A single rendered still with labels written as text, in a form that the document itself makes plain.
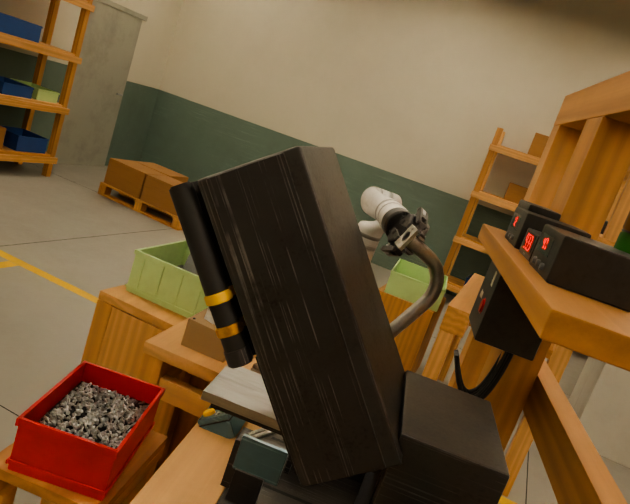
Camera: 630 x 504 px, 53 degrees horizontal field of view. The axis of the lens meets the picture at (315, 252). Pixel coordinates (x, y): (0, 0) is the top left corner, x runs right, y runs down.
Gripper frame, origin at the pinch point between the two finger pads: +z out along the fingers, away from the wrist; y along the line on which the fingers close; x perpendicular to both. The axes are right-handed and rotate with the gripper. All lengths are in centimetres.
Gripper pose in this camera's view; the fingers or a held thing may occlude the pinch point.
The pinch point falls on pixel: (413, 242)
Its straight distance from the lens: 135.7
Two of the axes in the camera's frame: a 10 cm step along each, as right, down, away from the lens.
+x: 7.4, 5.9, 3.2
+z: 1.2, 3.5, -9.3
